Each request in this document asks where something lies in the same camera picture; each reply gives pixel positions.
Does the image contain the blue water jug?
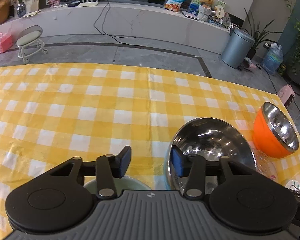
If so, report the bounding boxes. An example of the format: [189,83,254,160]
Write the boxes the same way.
[262,43,283,75]

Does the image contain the clear glass patterned plate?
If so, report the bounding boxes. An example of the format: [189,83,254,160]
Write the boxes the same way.
[253,148,279,183]

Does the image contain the pink toy case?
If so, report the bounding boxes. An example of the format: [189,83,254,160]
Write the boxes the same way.
[0,33,13,54]

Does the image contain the blue glass plant vase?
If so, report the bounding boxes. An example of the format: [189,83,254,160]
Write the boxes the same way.
[16,2,27,18]

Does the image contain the orange steel-lined bowl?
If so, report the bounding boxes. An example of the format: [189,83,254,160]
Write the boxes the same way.
[253,101,299,159]

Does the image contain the grey metal trash bin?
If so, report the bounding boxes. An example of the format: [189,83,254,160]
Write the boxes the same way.
[221,28,255,69]

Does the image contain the pale green ceramic bowl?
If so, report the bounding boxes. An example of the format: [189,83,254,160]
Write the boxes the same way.
[84,176,151,196]

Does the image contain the small round rolling stool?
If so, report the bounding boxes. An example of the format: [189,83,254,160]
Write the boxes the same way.
[15,25,48,64]

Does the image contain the black power cable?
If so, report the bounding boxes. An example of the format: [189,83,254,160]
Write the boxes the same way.
[93,0,143,48]

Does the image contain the large stainless steel bowl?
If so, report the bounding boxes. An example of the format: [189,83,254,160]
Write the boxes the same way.
[164,117,257,192]

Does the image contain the green potted floor plant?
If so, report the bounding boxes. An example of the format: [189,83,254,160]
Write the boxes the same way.
[245,9,282,60]

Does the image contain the pink space heater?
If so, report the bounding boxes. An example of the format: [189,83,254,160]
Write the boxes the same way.
[277,85,295,108]

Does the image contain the brown teddy bear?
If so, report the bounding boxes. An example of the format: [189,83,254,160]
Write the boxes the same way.
[199,0,215,9]

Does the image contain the white plate with vine drawing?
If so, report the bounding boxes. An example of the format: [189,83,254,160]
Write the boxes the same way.
[285,179,300,192]

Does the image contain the yellow white checkered tablecloth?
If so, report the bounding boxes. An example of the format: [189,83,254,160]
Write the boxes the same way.
[0,62,300,238]

